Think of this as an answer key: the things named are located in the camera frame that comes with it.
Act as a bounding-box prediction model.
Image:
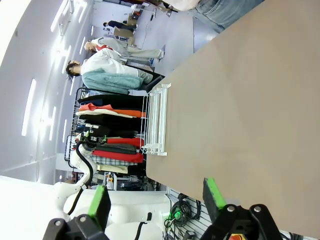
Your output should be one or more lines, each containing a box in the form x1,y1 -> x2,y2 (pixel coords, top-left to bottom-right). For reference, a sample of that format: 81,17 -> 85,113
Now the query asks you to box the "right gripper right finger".
199,177 -> 283,240

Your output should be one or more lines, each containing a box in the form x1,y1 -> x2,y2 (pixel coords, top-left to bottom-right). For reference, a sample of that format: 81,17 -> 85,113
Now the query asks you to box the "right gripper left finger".
42,184 -> 112,240

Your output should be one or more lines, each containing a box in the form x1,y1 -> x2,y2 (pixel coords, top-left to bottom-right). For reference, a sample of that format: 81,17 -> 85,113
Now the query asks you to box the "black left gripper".
83,135 -> 109,151

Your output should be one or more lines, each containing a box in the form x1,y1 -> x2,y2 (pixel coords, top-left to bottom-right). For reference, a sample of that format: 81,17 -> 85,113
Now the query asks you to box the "white can dispenser rack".
140,82 -> 172,157

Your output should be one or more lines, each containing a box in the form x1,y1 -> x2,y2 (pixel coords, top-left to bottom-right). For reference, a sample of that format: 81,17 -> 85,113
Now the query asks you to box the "plaid garment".
89,154 -> 138,166

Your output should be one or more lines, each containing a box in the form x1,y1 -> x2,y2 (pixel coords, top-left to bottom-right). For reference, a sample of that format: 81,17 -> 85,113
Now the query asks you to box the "red garment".
106,137 -> 145,148
91,149 -> 145,164

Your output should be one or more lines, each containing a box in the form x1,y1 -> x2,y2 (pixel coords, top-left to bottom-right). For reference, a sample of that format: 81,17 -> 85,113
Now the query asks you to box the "orange garment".
79,103 -> 146,118

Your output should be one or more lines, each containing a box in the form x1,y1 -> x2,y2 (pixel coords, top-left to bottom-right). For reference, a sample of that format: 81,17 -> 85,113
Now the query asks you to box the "black rack with folded clothes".
64,87 -> 149,176

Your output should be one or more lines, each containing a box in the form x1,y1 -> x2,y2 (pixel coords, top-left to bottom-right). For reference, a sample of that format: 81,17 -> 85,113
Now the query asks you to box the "green lit device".
169,209 -> 185,222

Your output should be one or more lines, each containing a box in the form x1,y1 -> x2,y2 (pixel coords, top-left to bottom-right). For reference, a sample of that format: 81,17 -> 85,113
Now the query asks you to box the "black hanging garment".
77,94 -> 147,111

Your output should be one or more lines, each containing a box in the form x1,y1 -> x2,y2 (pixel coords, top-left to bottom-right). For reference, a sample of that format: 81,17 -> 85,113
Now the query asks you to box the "teal fleece blanket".
81,70 -> 144,95

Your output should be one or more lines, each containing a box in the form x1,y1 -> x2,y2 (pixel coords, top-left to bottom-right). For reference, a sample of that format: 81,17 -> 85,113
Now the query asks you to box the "dark haired mannequin white shirt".
65,47 -> 155,85

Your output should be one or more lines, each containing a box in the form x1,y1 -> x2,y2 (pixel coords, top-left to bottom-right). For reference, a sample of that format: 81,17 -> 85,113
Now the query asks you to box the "bald mannequin grey hoodie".
84,36 -> 166,61

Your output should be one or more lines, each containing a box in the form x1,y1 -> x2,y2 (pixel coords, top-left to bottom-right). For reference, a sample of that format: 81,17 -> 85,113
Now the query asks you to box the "seated background person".
102,20 -> 138,33

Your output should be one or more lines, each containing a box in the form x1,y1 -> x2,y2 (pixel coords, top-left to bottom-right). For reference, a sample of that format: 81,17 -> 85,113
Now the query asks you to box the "person in white shirt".
163,0 -> 266,34

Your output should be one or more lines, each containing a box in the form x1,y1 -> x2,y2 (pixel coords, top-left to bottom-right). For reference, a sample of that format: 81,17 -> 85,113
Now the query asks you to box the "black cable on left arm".
66,141 -> 98,216

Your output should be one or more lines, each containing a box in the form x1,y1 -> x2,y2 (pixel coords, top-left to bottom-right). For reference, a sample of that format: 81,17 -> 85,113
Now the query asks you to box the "black cable coil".
170,194 -> 202,227

